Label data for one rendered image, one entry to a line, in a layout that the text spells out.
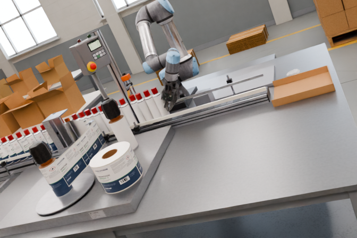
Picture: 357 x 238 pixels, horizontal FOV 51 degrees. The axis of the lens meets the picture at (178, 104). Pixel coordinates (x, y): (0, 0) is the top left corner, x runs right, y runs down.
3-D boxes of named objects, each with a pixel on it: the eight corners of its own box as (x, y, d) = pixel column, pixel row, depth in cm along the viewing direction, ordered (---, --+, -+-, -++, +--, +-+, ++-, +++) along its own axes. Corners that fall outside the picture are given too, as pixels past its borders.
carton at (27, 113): (11, 136, 393) (-8, 106, 382) (39, 113, 440) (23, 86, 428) (43, 126, 377) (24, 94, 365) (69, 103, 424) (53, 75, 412)
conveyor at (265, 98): (36, 166, 257) (32, 160, 256) (44, 157, 267) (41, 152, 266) (270, 102, 196) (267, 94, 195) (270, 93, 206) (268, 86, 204)
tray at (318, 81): (273, 107, 189) (271, 100, 188) (274, 87, 212) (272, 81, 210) (335, 90, 178) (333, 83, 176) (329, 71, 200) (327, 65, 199)
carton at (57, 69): (41, 90, 616) (29, 69, 605) (56, 79, 654) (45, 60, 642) (59, 83, 598) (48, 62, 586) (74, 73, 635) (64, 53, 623)
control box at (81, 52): (83, 76, 229) (68, 47, 223) (105, 63, 237) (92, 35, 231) (90, 75, 220) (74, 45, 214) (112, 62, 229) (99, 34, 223)
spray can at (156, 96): (162, 120, 222) (147, 91, 215) (164, 117, 226) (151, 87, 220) (169, 119, 219) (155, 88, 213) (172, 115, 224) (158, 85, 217)
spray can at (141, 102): (147, 126, 223) (133, 96, 217) (147, 123, 228) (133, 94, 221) (155, 123, 223) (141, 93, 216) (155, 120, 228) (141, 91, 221)
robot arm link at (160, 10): (181, 79, 254) (146, 4, 239) (202, 70, 251) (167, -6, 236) (180, 84, 243) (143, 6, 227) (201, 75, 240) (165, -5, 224)
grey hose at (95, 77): (103, 102, 238) (88, 73, 231) (105, 100, 241) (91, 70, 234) (108, 100, 237) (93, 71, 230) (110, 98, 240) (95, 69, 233)
